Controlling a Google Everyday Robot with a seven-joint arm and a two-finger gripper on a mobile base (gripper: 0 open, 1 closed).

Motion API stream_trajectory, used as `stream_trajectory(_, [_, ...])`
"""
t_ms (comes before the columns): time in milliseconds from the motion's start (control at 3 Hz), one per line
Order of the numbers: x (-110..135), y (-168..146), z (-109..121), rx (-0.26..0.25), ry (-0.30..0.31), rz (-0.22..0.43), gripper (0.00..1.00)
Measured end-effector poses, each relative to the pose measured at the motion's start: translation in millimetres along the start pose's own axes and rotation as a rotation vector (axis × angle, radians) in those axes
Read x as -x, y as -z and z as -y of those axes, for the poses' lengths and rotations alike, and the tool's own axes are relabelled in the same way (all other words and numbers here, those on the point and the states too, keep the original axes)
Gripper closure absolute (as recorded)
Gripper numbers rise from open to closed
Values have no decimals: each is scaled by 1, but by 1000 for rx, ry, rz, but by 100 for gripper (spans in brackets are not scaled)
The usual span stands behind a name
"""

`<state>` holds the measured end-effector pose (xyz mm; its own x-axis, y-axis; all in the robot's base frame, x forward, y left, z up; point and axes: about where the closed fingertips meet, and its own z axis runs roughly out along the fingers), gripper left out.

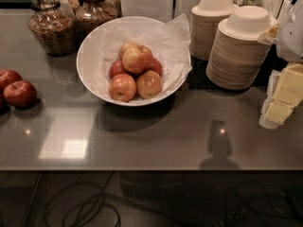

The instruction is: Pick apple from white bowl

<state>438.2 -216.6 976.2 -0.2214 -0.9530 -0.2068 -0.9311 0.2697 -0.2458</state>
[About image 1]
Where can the front paper bowl stack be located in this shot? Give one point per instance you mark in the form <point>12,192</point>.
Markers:
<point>236,55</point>

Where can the red apple right back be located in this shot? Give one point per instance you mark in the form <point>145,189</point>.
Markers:
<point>156,67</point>

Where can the yellow-red apple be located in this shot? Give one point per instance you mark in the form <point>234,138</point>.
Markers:
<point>149,85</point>
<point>137,59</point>

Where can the red apple on table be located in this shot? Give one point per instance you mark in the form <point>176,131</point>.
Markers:
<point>20,94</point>

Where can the black mesh mat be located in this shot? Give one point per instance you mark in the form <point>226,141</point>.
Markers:
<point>198,80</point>

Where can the rear paper bowl stack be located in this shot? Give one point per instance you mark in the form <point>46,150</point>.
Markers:
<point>205,18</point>

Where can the glass cereal jar left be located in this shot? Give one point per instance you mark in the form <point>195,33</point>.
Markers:
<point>54,30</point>

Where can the white paper liner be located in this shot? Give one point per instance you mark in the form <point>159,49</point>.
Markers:
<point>168,42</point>

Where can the dark red apple left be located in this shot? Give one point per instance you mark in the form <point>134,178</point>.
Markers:
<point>116,68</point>

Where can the red apple at edge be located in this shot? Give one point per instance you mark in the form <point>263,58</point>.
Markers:
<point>7,77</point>

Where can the white ceramic bowl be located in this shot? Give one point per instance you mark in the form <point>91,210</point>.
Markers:
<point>93,74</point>

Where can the paper bowl stack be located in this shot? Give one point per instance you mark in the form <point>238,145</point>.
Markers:
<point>236,55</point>
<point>205,18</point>

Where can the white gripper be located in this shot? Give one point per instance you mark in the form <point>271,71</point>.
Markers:
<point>292,39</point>

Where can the glass cereal jar middle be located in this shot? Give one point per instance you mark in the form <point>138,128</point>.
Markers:
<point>94,13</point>

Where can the front left red-yellow apple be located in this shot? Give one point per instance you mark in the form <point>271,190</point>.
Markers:
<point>122,87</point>

